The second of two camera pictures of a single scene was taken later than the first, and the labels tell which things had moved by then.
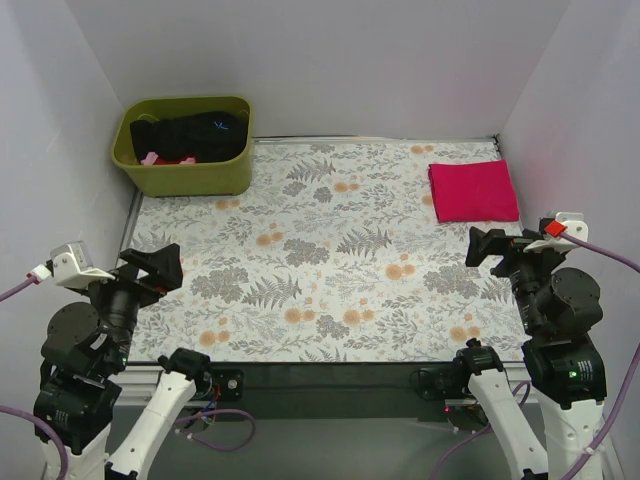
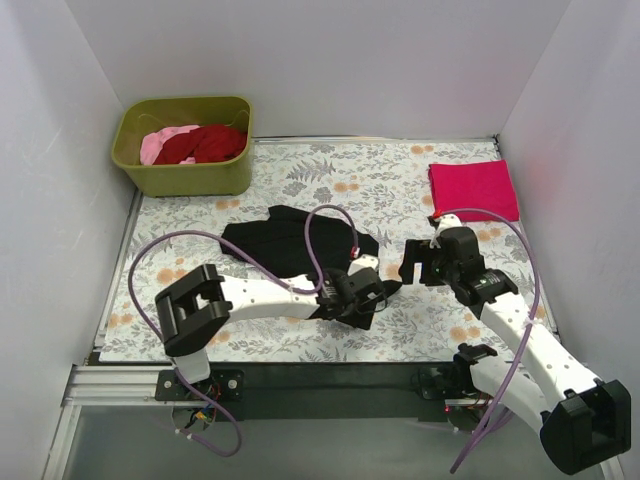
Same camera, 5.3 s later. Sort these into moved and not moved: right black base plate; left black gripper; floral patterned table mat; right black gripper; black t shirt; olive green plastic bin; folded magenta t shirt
Moved: black t shirt; left black gripper; right black gripper
Not moved: floral patterned table mat; folded magenta t shirt; olive green plastic bin; right black base plate
